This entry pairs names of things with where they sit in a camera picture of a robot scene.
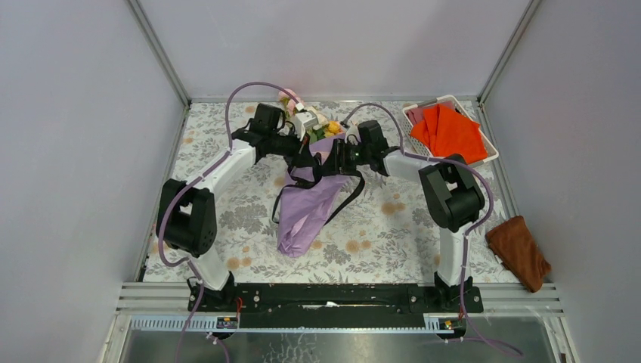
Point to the white plastic basket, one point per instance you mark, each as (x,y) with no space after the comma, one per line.
(418,148)

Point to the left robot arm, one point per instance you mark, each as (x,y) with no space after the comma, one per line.
(187,214)

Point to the orange folded paper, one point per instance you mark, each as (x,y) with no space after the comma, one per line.
(445,132)

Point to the floral patterned tablecloth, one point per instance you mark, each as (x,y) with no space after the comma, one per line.
(385,236)

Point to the pink and purple wrapping paper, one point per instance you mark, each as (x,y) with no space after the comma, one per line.
(304,212)

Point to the brown cloth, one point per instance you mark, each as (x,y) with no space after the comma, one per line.
(515,246)

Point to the yellow fake flower bunch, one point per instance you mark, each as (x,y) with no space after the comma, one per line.
(323,131)

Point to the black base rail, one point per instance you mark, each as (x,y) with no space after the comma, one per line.
(380,306)

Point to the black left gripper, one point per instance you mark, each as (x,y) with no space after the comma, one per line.
(300,152)

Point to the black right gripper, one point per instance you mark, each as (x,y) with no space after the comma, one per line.
(340,165)

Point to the pink fake flower stem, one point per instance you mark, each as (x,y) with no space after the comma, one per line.
(289,100)

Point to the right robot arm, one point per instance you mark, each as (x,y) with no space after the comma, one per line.
(453,198)

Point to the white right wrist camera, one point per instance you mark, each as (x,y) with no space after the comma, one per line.
(352,134)

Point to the white fake flower stem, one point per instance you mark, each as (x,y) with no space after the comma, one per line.
(319,121)

